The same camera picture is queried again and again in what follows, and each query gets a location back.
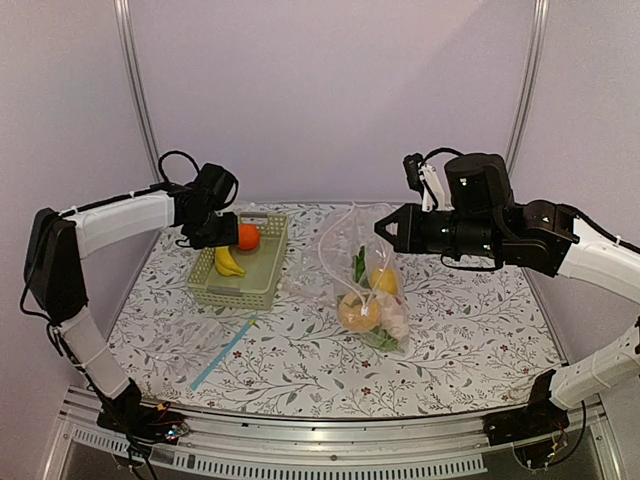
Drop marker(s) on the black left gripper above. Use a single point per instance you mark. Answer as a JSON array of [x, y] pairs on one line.
[[229, 237]]

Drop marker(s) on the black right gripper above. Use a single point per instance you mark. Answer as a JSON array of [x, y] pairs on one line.
[[408, 235]]

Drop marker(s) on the yellow toy lemon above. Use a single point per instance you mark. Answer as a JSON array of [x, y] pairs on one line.
[[385, 280]]

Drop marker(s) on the yellow toy banana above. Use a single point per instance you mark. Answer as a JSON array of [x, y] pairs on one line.
[[225, 264]]

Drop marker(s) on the clear pink-zipper zip bag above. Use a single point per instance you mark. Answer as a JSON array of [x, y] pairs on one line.
[[324, 272]]

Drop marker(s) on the green toy grapes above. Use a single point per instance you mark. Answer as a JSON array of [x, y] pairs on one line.
[[378, 338]]

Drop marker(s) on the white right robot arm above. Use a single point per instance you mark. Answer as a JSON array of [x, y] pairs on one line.
[[610, 266]]

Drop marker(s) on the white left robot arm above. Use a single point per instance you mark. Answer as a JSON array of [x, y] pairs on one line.
[[60, 241]]

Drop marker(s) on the clear blue-zipper zip bag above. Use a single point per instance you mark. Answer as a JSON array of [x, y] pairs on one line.
[[192, 353]]

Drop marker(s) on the orange toy orange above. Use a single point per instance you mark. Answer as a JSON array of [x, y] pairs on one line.
[[249, 237]]

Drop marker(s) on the cream perforated plastic basket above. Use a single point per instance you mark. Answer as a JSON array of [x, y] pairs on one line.
[[263, 266]]

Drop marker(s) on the floral patterned table mat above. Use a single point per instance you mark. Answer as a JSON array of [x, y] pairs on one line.
[[477, 341]]

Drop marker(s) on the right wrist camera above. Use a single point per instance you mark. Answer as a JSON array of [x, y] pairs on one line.
[[422, 178]]

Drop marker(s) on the aluminium left corner post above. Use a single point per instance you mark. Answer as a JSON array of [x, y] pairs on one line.
[[133, 70]]

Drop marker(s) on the aluminium corner post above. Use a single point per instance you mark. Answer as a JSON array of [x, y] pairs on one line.
[[532, 63], [133, 70]]

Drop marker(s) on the aluminium front rail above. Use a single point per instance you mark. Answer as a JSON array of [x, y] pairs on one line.
[[234, 445]]

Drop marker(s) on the aluminium right corner post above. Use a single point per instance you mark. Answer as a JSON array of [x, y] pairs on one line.
[[532, 63]]

